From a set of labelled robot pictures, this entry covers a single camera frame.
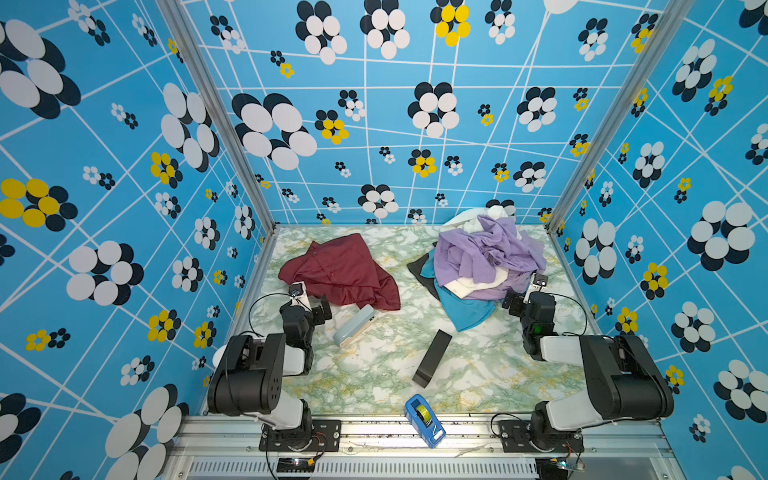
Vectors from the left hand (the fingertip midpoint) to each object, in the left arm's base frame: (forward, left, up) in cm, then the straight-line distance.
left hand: (311, 295), depth 92 cm
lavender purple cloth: (+12, -57, +9) cm, 59 cm away
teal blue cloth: (-2, -49, -7) cm, 49 cm away
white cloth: (+32, -55, +2) cm, 64 cm away
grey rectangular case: (-8, -15, -3) cm, 18 cm away
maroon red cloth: (+10, -9, 0) cm, 13 cm away
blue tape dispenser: (-34, -33, -2) cm, 48 cm away
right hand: (+1, -69, 0) cm, 69 cm away
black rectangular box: (-21, -36, +3) cm, 42 cm away
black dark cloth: (+15, -34, -6) cm, 37 cm away
